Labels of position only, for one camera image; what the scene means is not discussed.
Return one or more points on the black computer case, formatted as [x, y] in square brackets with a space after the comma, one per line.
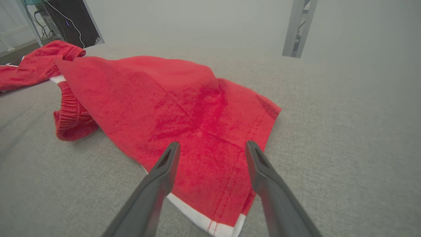
[82, 19]

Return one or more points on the grey metal partition post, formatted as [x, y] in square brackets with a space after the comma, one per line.
[297, 29]

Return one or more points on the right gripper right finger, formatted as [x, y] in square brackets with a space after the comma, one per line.
[276, 204]

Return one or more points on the red shorts with white stripes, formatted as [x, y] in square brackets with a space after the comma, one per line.
[164, 98]

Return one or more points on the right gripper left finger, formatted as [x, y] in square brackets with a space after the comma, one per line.
[154, 191]

